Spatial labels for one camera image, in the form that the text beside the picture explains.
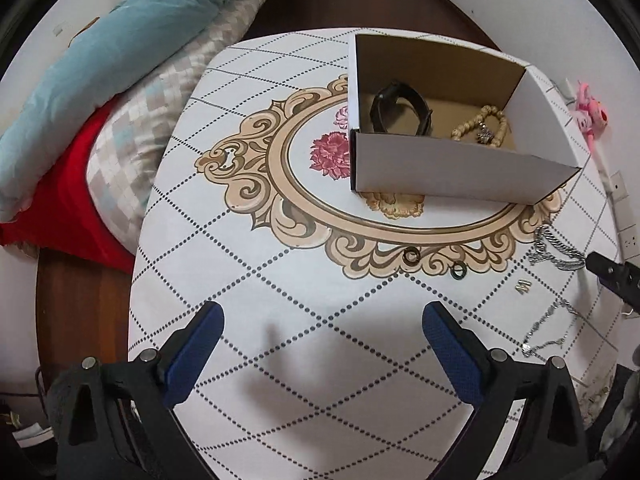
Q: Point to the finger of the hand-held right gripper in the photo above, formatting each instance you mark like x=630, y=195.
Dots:
x=617, y=275

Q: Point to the checkered pillow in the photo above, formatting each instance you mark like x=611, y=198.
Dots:
x=150, y=120

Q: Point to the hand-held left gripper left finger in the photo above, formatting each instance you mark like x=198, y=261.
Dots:
x=196, y=347

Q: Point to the cardboard box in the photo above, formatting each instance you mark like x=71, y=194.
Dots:
x=450, y=170

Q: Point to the black wrist watch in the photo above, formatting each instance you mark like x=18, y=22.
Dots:
x=384, y=110

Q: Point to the dark cloth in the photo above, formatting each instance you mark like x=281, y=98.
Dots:
x=622, y=410

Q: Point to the patterned white tablecloth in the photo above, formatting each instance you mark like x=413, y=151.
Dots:
x=280, y=285

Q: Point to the teal quilt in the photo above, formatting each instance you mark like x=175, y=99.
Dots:
x=125, y=45

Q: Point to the pink plush toy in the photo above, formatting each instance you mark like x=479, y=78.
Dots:
x=587, y=117

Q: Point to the red blanket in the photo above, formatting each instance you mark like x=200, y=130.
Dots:
x=70, y=200

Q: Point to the white wall socket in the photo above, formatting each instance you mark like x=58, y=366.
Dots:
x=631, y=240
x=620, y=185

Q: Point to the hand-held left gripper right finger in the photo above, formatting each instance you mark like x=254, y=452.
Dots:
x=451, y=355

